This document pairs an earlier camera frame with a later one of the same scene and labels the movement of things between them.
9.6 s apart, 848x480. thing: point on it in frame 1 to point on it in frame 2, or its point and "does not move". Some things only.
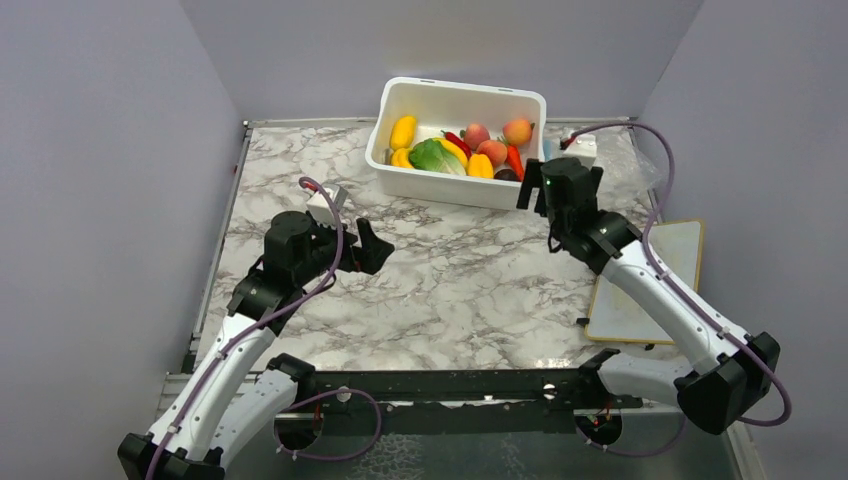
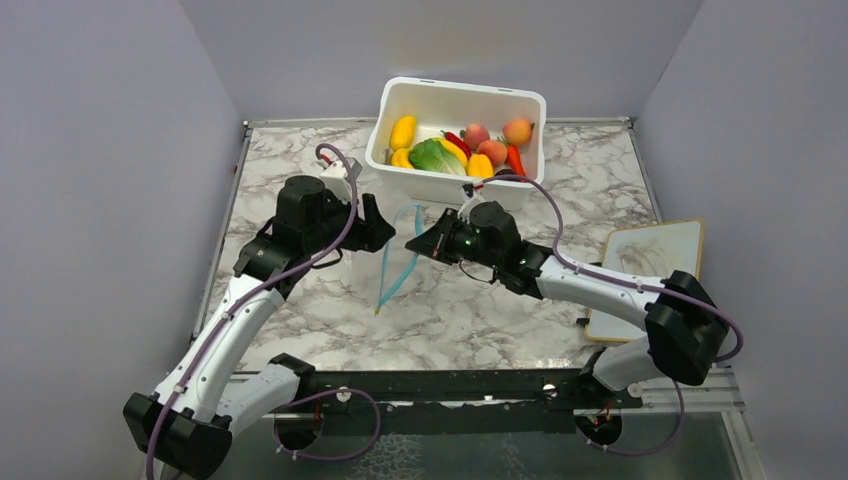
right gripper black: [534, 179] to [432, 241]
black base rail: [453, 401] does not move
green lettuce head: [430, 155] does not move
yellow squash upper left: [403, 132] does not move
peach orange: [517, 131] does not move
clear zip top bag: [630, 183] to [402, 252]
